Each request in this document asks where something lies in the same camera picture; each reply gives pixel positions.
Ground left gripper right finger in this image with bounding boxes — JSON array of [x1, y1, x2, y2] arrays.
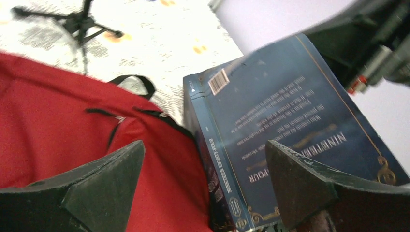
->
[[265, 140, 410, 232]]

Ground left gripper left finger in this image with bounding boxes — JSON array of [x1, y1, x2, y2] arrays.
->
[[0, 140, 146, 232]]

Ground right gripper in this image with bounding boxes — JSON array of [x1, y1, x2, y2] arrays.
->
[[303, 0, 410, 94]]

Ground red backpack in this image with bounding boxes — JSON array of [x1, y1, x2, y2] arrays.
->
[[0, 53, 210, 232]]

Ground dark blue book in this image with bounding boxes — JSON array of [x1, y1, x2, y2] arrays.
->
[[183, 34, 410, 232]]

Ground black microphone tripod stand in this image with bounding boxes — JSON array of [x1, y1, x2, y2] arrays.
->
[[12, 0, 124, 75]]

